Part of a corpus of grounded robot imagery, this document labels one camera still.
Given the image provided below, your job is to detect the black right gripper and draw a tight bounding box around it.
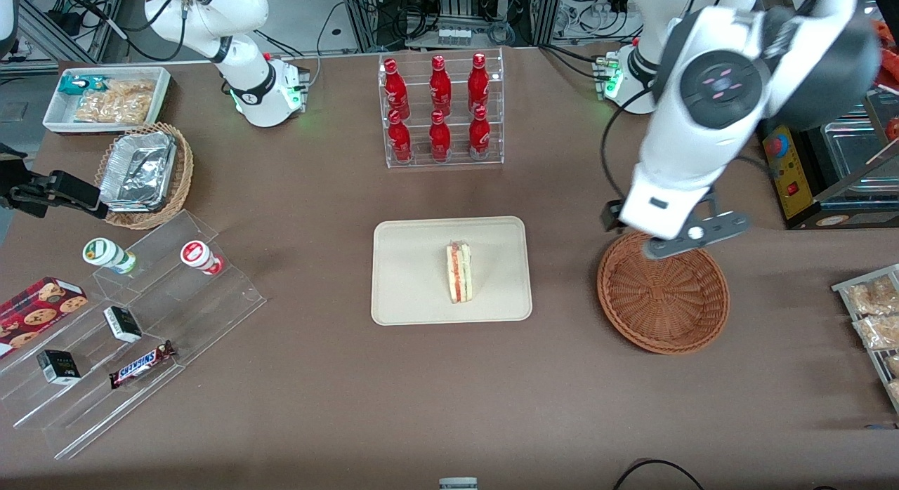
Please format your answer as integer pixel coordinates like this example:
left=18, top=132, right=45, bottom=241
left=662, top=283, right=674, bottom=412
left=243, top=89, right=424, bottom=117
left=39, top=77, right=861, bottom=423
left=0, top=145, right=110, bottom=219

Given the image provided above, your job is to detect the triangular sandwich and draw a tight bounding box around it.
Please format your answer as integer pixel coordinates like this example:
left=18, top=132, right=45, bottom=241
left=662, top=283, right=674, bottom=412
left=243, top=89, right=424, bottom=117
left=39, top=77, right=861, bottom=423
left=445, top=241, right=474, bottom=305

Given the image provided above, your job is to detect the brown round wicker basket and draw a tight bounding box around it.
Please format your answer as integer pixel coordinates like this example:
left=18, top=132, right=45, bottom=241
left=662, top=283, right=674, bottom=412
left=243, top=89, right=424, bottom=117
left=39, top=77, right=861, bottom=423
left=597, top=230, right=730, bottom=355

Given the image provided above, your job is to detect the wicker basket with foil trays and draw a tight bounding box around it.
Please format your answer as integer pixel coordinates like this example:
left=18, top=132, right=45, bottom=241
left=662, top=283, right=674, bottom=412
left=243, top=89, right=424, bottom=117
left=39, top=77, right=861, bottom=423
left=95, top=123, right=194, bottom=230

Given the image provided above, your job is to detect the beige plastic tray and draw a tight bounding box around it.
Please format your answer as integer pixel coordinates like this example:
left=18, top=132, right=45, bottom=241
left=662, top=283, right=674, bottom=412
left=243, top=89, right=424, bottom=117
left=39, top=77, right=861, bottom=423
left=372, top=216, right=533, bottom=326

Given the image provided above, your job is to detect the stack of foil trays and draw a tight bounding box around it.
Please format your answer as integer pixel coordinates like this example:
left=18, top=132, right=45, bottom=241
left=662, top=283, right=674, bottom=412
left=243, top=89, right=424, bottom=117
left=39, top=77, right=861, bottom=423
left=99, top=131, right=177, bottom=212

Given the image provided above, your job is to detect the green capped yogurt bottle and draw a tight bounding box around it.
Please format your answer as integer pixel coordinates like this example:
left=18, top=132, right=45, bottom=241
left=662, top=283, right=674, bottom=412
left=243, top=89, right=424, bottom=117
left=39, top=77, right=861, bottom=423
left=82, top=237, right=138, bottom=275

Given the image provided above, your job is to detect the white plastic snack bin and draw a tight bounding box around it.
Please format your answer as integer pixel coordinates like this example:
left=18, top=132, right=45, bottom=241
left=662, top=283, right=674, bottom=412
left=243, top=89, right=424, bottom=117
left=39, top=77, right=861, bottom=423
left=42, top=67, right=171, bottom=134

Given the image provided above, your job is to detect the clear bag of crackers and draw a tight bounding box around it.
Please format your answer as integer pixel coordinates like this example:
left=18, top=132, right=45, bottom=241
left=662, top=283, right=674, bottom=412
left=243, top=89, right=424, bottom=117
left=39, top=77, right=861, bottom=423
left=73, top=90, right=154, bottom=124
left=104, top=79, right=157, bottom=99

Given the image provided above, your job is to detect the green snack packet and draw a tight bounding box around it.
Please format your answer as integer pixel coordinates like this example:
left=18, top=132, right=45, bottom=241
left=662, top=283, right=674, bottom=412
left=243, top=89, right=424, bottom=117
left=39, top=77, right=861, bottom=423
left=59, top=75, right=107, bottom=97

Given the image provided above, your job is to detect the red cookie box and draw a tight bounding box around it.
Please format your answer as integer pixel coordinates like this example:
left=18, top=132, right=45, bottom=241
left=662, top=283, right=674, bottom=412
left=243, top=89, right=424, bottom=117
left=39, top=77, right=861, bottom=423
left=0, top=277, right=89, bottom=358

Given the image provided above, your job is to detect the red capped yogurt bottle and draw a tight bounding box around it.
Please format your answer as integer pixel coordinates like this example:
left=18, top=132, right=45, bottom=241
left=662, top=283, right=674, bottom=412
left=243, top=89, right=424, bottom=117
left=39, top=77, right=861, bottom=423
left=180, top=240, right=225, bottom=276

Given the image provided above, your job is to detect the small black box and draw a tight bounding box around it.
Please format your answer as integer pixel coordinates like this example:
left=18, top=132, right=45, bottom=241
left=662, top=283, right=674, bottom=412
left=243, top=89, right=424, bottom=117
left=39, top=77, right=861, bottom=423
left=37, top=349, right=82, bottom=386
left=103, top=305, right=143, bottom=344

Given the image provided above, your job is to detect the red cola bottle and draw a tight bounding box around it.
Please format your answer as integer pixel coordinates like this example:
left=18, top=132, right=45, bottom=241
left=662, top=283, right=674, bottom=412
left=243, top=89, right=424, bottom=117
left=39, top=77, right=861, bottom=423
left=468, top=53, right=490, bottom=114
left=383, top=58, right=411, bottom=120
left=429, top=55, right=453, bottom=117
left=388, top=110, right=414, bottom=164
left=468, top=105, right=492, bottom=161
left=428, top=110, right=452, bottom=163

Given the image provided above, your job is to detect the clear acrylic tiered stand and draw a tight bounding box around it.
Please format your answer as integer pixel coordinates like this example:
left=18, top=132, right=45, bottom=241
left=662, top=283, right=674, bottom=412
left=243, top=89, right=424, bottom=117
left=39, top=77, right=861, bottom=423
left=0, top=209, right=268, bottom=461

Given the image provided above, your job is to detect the black food warmer cabinet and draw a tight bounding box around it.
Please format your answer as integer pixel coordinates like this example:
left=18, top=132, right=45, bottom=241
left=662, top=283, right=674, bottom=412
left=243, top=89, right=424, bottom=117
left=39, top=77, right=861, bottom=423
left=757, top=83, right=899, bottom=230

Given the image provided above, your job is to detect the snickers chocolate bar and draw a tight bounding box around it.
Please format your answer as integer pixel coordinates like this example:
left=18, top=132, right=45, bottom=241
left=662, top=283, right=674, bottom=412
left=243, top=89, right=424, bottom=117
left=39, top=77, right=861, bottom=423
left=109, top=340, right=177, bottom=390

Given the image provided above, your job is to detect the clear acrylic bottle rack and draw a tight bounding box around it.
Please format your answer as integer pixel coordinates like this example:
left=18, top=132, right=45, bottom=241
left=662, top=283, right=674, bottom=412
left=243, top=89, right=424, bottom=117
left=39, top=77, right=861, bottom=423
left=379, top=48, right=505, bottom=170

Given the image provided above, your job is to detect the aluminium equipment rack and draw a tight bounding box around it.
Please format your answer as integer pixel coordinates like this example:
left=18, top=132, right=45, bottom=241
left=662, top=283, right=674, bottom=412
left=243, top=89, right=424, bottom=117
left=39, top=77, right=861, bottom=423
left=339, top=0, right=564, bottom=51

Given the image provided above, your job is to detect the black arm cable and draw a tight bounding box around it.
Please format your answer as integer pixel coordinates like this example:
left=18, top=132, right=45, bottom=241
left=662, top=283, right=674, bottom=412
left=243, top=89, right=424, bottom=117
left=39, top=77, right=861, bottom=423
left=599, top=88, right=655, bottom=204

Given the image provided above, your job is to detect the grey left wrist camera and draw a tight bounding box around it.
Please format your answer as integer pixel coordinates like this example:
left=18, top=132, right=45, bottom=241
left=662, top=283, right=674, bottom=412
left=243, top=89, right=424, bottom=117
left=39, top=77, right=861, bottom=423
left=642, top=211, right=752, bottom=260

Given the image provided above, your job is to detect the aluminium frame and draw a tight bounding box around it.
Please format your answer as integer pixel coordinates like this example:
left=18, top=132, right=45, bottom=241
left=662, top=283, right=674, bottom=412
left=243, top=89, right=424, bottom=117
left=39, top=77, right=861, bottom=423
left=0, top=0, right=129, bottom=75

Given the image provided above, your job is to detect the black table cable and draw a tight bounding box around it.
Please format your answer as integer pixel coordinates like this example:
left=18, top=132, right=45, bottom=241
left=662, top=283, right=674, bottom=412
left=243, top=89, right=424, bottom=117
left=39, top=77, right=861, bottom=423
left=612, top=459, right=704, bottom=490

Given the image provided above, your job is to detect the grey wire snack tray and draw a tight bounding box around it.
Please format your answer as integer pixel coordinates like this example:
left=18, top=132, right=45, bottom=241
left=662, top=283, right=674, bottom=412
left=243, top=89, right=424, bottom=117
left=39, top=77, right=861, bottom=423
left=832, top=264, right=899, bottom=415

